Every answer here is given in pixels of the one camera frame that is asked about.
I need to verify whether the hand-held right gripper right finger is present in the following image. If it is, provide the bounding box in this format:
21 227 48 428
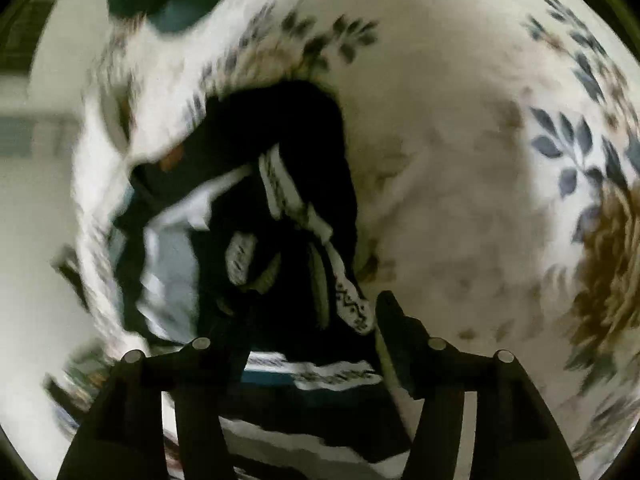
375 290 582 480

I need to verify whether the dark garment with patterned trim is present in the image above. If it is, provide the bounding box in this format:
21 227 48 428
112 80 416 480

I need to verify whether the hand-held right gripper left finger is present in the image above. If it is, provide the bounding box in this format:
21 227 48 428
56 305 251 480

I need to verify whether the white floral blanket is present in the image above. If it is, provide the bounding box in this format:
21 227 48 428
45 0 640 480

